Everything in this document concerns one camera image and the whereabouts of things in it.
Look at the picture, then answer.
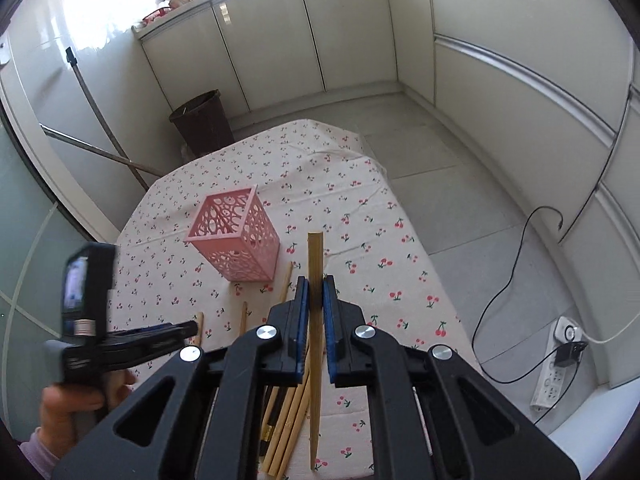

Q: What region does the bamboo chopstick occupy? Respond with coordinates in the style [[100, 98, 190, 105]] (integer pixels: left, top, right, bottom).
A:
[[193, 312, 204, 347], [278, 261, 293, 304], [239, 301, 248, 336], [307, 232, 323, 469]]

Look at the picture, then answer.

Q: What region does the pink perforated utensil basket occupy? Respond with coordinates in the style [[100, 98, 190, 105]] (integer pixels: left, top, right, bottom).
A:
[[184, 185, 280, 282]]

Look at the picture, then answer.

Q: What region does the person's left hand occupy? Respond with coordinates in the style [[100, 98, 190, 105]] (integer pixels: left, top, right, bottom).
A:
[[37, 370, 137, 458]]

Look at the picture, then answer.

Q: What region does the bamboo chopstick on table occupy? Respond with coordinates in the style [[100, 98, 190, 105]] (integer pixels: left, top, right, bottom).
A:
[[278, 261, 293, 304], [193, 312, 204, 347], [239, 301, 248, 336]]

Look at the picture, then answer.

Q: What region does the black chopstick gold band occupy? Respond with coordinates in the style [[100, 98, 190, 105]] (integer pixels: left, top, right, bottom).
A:
[[258, 387, 280, 458]]

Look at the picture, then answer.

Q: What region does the cherry print tablecloth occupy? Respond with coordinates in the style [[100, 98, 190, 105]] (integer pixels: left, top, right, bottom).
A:
[[102, 118, 482, 480]]

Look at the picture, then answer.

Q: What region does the white power strip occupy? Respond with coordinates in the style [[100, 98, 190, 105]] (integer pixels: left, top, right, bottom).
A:
[[529, 316, 582, 413]]

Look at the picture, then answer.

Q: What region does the dark brown trash bin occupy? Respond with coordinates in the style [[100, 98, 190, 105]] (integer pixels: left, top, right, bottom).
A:
[[169, 89, 234, 157]]

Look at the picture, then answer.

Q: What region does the black power cable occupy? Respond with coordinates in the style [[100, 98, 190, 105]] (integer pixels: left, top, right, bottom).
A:
[[470, 79, 634, 426]]

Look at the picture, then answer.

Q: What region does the mop handle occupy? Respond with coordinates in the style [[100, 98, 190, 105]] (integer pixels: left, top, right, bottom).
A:
[[40, 47, 164, 191]]

